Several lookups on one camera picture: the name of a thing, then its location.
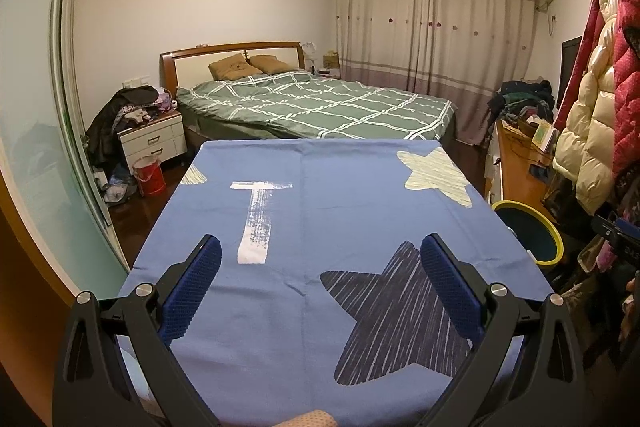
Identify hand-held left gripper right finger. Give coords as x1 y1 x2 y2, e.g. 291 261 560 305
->
420 233 586 427

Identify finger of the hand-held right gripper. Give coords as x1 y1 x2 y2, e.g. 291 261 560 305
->
591 213 640 245

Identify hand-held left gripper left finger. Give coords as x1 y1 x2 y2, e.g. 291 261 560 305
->
52 234 223 427

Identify yellow rimmed dark bin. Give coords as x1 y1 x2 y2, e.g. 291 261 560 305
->
491 200 565 269

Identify pink garment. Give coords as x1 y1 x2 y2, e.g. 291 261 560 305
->
577 232 621 273

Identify cream puffer jacket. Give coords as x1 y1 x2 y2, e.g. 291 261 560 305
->
552 0 628 212

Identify green book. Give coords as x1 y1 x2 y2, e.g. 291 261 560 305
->
531 122 556 152

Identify red bucket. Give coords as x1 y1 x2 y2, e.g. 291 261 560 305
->
131 155 166 198

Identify wooden desk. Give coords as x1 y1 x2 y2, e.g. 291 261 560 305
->
487 119 556 208

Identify red quilted jacket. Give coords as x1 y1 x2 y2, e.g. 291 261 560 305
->
612 0 640 188

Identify floor clutter bags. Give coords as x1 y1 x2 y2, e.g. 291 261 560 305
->
95 162 138 205

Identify blue star print tablecloth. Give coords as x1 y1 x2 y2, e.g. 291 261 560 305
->
117 139 556 427

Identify white nightstand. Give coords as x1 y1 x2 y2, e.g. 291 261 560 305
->
117 112 188 168

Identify clothes pile on desk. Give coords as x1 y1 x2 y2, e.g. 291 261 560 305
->
487 79 556 125

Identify black television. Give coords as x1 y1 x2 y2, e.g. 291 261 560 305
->
557 36 583 100

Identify orange dotted cloth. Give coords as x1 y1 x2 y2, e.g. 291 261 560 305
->
292 411 337 427

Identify red coat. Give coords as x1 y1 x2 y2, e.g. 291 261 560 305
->
552 0 606 128

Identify dark clothes pile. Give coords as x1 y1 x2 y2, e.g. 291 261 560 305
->
86 86 183 168

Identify frosted glass sliding door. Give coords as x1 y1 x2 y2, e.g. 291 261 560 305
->
0 0 133 293

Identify brown pillow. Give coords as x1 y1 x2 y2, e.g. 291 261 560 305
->
248 54 298 76
207 54 264 82

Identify green checked duvet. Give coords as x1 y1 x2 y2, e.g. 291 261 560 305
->
176 69 458 142

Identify wooden bed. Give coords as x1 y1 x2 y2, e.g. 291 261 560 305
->
160 41 458 142

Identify pink beige curtain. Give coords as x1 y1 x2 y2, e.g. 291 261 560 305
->
334 0 538 146

